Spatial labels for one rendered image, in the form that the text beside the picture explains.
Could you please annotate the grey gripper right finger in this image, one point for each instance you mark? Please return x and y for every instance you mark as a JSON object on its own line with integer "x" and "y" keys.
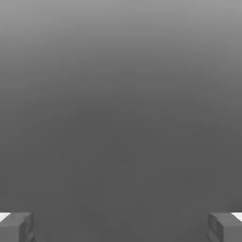
{"x": 228, "y": 228}

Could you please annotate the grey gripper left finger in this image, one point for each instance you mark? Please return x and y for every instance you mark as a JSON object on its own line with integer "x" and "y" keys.
{"x": 13, "y": 228}

